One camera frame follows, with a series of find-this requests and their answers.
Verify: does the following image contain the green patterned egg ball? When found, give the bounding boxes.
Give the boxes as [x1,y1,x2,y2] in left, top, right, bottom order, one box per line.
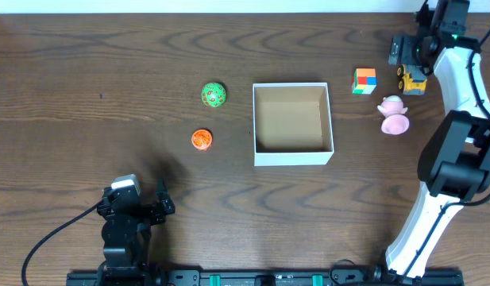
[201,82,227,108]

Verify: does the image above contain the pink duck toy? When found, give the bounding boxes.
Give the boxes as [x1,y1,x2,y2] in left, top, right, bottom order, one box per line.
[377,95,410,135]

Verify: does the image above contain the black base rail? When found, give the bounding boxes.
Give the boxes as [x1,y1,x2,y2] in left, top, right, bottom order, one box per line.
[65,269,465,286]

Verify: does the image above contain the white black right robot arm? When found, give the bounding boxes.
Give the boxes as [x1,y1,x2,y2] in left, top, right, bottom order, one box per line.
[369,0,490,285]

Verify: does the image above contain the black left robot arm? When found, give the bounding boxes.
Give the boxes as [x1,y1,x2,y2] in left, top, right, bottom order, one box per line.
[97,174,176,271]

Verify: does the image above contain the white cardboard box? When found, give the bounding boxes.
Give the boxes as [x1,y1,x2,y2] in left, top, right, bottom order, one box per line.
[253,83,334,167]

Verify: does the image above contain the orange spiral disc toy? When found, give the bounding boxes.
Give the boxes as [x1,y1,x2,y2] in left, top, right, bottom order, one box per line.
[191,129,213,151]

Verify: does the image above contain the colourful puzzle cube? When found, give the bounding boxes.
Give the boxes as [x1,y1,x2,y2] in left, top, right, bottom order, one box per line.
[352,68,377,95]

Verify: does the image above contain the yellow grey toy truck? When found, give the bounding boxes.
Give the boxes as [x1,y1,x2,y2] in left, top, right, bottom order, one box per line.
[396,64,427,95]

